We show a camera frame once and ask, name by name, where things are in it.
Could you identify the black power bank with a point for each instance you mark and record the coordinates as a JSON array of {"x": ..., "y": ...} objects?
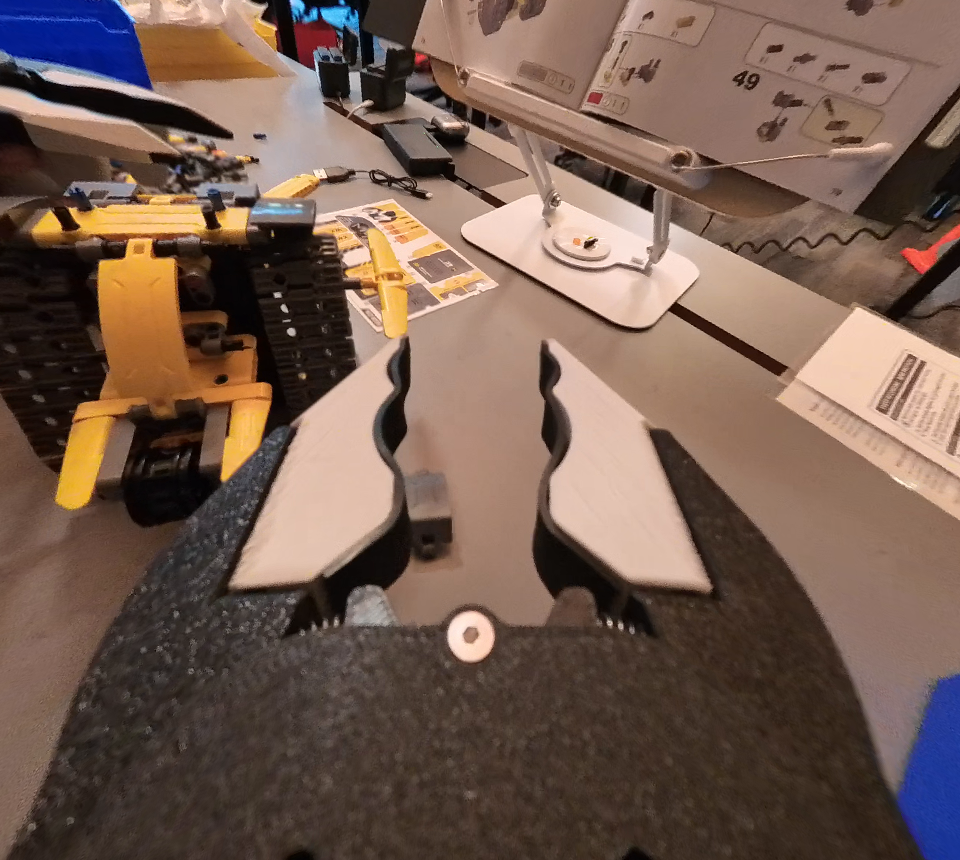
[{"x": 416, "y": 147}]

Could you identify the small grey curved panel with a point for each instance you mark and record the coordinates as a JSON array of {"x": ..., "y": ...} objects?
[{"x": 429, "y": 507}]

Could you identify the yellow grey sticker sheet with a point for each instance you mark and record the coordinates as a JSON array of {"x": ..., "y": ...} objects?
[{"x": 442, "y": 267}]

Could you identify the blue object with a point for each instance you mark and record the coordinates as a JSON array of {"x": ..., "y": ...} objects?
[{"x": 934, "y": 777}]

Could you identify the red floor object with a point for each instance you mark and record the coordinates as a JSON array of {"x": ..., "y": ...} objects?
[{"x": 937, "y": 252}]

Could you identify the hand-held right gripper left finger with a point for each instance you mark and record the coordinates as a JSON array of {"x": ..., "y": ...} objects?
[{"x": 322, "y": 500}]

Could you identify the small silver device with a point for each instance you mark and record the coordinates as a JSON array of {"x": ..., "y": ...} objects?
[{"x": 450, "y": 127}]

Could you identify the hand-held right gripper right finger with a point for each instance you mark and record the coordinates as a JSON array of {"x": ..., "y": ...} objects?
[{"x": 622, "y": 500}]

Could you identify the pile of small bricks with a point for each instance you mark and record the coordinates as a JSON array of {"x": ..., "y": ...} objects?
[{"x": 210, "y": 162}]

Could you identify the yellow long panel brick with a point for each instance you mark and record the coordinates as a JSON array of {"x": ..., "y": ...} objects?
[{"x": 292, "y": 186}]

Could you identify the white book stand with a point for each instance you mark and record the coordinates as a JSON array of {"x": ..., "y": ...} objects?
[{"x": 615, "y": 290}]

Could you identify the printed paper sheet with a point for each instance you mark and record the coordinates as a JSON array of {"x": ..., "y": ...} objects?
[{"x": 847, "y": 365}]

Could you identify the black battery charger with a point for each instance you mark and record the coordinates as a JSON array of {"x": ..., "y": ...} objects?
[
  {"x": 332, "y": 76},
  {"x": 386, "y": 84}
]

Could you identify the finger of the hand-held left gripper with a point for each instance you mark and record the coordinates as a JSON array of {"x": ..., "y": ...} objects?
[
  {"x": 45, "y": 78},
  {"x": 67, "y": 125}
]

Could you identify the yellow box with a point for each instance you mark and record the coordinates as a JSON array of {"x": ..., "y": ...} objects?
[{"x": 195, "y": 57}]

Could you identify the yellow black toy tracked vehicle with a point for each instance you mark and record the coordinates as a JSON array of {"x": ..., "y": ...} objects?
[{"x": 142, "y": 305}]

